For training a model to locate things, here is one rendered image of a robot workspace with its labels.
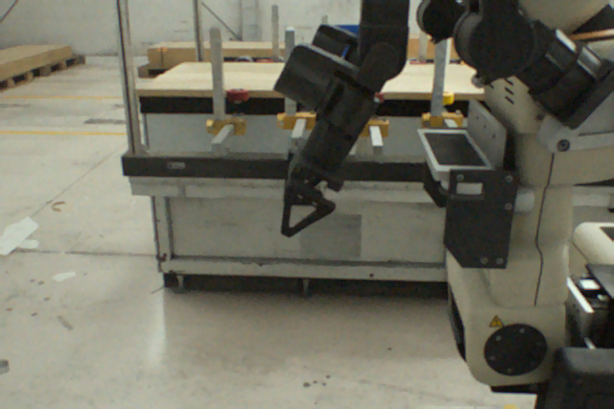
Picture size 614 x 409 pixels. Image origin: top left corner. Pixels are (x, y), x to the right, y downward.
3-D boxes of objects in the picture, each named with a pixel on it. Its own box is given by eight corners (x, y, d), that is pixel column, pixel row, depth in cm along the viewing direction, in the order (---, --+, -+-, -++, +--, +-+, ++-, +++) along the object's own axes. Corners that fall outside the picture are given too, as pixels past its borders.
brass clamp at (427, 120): (462, 132, 202) (463, 116, 200) (422, 131, 203) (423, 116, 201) (459, 127, 208) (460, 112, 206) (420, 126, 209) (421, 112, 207)
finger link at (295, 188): (260, 232, 75) (295, 172, 71) (264, 208, 81) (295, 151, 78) (308, 254, 76) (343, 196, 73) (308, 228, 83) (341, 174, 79)
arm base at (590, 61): (631, 72, 65) (590, 58, 77) (579, 26, 64) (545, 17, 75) (573, 132, 68) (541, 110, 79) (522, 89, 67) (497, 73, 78)
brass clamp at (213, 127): (244, 135, 208) (244, 121, 206) (206, 135, 208) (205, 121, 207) (247, 132, 213) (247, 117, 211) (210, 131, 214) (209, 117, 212)
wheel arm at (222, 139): (222, 155, 185) (221, 141, 184) (211, 155, 186) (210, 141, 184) (244, 122, 226) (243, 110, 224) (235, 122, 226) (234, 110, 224)
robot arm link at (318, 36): (389, 23, 107) (386, 20, 116) (331, -5, 106) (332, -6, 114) (360, 84, 112) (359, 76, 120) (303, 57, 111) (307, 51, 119)
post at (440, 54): (436, 166, 209) (449, 24, 191) (427, 166, 209) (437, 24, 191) (436, 163, 212) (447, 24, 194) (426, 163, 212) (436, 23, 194)
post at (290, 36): (295, 166, 212) (295, 27, 194) (285, 166, 212) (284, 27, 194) (295, 163, 215) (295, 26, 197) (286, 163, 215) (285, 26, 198)
